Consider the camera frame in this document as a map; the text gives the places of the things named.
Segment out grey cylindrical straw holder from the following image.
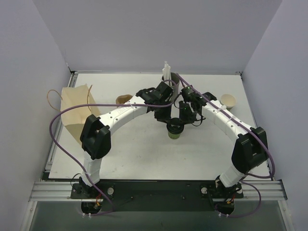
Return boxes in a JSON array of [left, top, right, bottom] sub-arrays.
[[167, 72, 180, 101]]

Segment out black plastic cup lid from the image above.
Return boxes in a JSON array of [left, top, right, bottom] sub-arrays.
[[167, 117, 185, 134]]

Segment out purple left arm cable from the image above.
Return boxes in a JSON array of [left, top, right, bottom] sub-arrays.
[[49, 95, 178, 216]]

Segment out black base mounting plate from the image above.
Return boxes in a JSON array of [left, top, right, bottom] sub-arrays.
[[70, 180, 244, 213]]

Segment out green paper coffee cup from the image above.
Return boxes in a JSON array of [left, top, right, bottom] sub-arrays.
[[167, 128, 183, 140]]

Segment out white wrapped straws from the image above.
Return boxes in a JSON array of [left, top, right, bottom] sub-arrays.
[[162, 61, 171, 80]]

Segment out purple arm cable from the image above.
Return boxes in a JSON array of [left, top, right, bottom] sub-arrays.
[[49, 95, 178, 216], [177, 74, 276, 218]]

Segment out brown paper takeout bag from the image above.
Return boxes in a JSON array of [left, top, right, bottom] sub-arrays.
[[49, 84, 100, 145]]

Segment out brown pulp cup carrier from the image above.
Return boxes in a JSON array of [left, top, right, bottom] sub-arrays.
[[115, 94, 132, 104]]

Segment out aluminium frame rail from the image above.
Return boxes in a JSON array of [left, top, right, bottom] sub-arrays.
[[29, 180, 287, 202]]

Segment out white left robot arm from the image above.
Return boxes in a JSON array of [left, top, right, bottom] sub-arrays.
[[79, 82, 173, 198]]

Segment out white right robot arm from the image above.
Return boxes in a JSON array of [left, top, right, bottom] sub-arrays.
[[179, 87, 269, 188]]

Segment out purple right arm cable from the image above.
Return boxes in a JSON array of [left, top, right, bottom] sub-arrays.
[[177, 74, 276, 218]]

